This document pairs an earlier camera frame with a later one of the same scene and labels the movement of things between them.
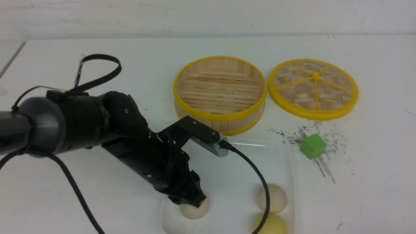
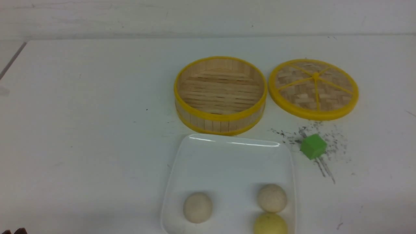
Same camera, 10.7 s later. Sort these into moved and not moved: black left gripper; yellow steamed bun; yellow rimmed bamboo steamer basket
Moved: black left gripper
Not moved: yellow steamed bun; yellow rimmed bamboo steamer basket
